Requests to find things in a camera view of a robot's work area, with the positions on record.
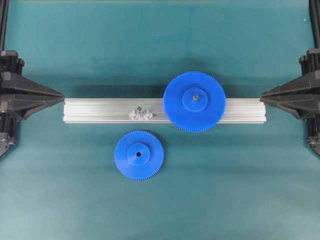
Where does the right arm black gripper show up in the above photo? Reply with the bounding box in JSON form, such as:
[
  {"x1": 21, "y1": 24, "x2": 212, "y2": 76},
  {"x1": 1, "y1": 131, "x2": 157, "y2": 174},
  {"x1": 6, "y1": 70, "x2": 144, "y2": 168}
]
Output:
[{"x1": 259, "y1": 48, "x2": 320, "y2": 152}]

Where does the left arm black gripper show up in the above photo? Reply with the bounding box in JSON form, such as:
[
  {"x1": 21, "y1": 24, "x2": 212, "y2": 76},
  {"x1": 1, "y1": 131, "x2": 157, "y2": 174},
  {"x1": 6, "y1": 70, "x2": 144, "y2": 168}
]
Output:
[{"x1": 0, "y1": 49, "x2": 65, "y2": 158}]

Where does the small blue gear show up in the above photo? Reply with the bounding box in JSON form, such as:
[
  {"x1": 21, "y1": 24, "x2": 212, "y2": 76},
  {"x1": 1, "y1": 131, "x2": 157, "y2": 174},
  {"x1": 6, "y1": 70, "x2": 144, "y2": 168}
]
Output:
[{"x1": 113, "y1": 130, "x2": 165, "y2": 181}]

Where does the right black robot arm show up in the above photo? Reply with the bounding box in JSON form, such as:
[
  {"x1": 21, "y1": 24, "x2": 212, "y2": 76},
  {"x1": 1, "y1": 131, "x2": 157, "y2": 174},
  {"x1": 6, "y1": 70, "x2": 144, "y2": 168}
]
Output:
[{"x1": 260, "y1": 0, "x2": 320, "y2": 155}]

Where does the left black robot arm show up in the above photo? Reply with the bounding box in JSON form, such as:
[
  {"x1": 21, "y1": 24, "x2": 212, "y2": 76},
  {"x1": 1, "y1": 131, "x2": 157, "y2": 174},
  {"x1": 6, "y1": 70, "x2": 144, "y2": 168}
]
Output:
[{"x1": 0, "y1": 0, "x2": 65, "y2": 157}]

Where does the steel shaft of large gear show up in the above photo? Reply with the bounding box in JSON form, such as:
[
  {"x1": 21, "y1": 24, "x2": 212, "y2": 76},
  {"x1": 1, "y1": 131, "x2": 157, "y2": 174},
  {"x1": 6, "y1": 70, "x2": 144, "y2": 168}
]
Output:
[{"x1": 192, "y1": 94, "x2": 199, "y2": 102}]

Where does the large blue gear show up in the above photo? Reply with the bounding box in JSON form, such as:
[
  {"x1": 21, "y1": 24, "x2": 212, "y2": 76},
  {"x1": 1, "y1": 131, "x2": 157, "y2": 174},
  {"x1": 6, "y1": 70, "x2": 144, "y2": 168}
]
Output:
[{"x1": 162, "y1": 71, "x2": 227, "y2": 132}]

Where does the aluminium extrusion rail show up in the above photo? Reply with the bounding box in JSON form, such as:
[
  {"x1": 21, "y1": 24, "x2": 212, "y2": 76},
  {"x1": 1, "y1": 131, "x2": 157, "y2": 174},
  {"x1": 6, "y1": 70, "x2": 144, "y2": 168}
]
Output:
[{"x1": 63, "y1": 98, "x2": 267, "y2": 124}]

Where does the steel shaft with bracket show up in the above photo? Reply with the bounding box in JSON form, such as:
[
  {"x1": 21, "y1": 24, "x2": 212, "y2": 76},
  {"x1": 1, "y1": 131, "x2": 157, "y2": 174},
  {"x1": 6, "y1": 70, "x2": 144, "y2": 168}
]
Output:
[{"x1": 128, "y1": 106, "x2": 153, "y2": 121}]

